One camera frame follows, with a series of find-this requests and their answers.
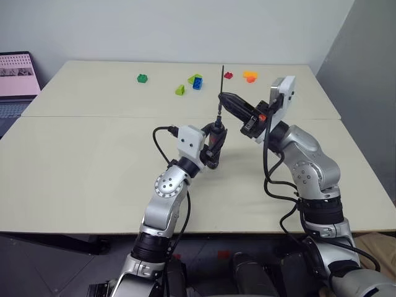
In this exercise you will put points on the open laptop with pink screen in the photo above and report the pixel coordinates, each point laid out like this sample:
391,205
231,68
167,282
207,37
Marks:
15,80

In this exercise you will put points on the brown cardboard piece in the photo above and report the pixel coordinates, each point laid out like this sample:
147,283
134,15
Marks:
376,247

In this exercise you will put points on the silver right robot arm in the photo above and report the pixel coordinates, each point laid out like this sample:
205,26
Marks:
312,167

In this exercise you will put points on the blue toy block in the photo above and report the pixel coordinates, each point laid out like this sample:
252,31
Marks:
198,83

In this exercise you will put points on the yellow-orange toy block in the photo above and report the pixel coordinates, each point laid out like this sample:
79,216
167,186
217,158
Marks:
250,73

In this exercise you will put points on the red toy block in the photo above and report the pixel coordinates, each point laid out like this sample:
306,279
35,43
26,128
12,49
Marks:
228,75

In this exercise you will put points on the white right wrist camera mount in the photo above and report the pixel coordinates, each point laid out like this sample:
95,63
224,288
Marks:
286,89

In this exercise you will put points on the long metal screwdriver bit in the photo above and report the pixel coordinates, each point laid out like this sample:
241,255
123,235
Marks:
221,89

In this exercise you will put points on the dark table frame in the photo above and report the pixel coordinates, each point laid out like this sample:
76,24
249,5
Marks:
62,241

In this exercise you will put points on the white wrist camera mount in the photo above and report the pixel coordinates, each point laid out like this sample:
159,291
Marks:
286,89
190,140

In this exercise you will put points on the dark green toy block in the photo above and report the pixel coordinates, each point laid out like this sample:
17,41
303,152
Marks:
142,78

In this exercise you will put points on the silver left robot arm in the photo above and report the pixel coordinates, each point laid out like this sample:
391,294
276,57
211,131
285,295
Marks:
165,185

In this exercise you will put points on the light green wedge block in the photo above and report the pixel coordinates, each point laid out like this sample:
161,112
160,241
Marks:
179,90

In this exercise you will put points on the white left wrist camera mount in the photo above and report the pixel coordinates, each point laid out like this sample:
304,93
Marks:
190,140

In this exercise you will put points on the dark rounded shape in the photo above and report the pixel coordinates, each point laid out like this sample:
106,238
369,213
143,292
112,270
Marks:
252,275

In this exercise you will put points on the light green sloped block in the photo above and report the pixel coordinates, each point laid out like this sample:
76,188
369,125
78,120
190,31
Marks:
194,77

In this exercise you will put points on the orange toy block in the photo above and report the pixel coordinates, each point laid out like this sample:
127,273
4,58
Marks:
250,80

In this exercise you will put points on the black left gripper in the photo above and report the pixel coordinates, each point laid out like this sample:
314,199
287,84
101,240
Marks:
207,157

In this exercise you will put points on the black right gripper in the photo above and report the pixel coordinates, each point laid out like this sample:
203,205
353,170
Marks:
255,122

